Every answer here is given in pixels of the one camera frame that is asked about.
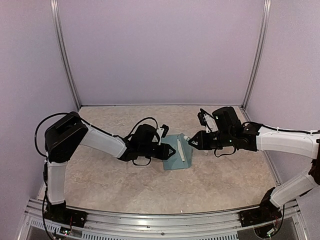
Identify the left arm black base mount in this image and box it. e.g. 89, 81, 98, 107
44, 201, 88, 228

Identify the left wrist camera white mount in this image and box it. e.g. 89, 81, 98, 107
152, 124, 169, 145

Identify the left aluminium frame post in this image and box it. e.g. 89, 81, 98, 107
50, 0, 82, 111

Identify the small green white glue stick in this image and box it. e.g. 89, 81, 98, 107
183, 135, 190, 141

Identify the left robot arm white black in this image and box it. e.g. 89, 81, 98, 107
40, 111, 176, 223

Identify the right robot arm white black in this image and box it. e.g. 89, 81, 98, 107
188, 106, 320, 222

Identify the teal paper envelope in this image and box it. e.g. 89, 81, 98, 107
161, 133, 193, 171

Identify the right aluminium frame post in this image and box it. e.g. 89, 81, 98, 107
241, 0, 272, 112

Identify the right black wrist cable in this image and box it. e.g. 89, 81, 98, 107
213, 146, 237, 158

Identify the aluminium frame post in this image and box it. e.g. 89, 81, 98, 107
241, 0, 272, 112
50, 0, 82, 111

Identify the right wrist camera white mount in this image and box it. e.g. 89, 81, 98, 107
197, 108, 218, 133

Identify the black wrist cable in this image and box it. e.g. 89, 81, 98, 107
213, 146, 237, 158
131, 157, 152, 167

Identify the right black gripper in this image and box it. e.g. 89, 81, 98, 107
189, 129, 234, 150

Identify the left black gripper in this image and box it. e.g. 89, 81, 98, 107
139, 142, 176, 160

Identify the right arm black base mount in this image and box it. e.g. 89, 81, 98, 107
239, 199, 282, 227

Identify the front aluminium rail base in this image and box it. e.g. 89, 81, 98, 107
15, 199, 310, 240

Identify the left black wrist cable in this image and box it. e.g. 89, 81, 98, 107
131, 157, 152, 167

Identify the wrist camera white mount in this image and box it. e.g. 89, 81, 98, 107
197, 108, 218, 133
152, 124, 169, 145

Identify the beige lined letter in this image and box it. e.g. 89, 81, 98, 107
177, 139, 186, 162

